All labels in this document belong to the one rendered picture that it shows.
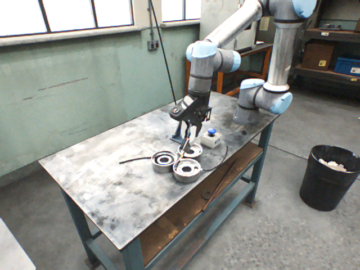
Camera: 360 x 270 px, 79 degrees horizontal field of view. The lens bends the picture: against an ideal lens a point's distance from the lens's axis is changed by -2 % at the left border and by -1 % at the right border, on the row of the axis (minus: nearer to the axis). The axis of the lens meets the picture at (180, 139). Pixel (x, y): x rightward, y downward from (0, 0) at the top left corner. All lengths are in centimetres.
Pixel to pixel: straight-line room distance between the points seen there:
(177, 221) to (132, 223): 35
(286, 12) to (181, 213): 93
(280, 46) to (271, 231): 124
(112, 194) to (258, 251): 113
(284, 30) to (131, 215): 90
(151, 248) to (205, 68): 71
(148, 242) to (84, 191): 33
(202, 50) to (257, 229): 137
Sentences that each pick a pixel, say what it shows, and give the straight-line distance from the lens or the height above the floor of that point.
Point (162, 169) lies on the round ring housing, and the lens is 88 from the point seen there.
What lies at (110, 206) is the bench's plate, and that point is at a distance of 81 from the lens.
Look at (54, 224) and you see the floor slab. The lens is 196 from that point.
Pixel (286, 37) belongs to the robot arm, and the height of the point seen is 126.
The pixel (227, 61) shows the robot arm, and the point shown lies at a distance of 80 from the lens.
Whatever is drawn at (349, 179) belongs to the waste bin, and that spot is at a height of 37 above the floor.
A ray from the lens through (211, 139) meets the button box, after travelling 102.
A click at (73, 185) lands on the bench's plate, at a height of 80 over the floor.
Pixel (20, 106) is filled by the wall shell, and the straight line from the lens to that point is 226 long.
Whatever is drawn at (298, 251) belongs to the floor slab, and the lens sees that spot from 179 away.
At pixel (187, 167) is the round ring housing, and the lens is 89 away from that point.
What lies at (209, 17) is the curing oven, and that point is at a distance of 318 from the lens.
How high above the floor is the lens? 139
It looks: 32 degrees down
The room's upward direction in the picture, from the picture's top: straight up
